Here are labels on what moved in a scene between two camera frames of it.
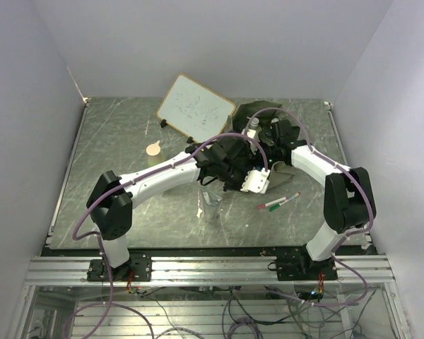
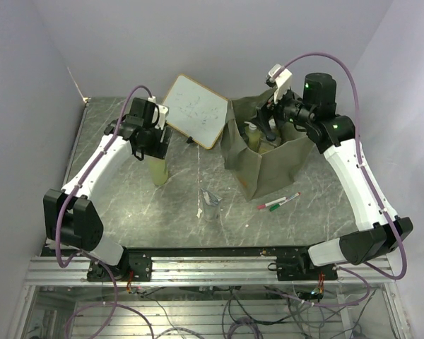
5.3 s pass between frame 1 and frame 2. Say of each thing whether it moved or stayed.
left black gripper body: moved
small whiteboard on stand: stayed
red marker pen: stayed
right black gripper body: moved
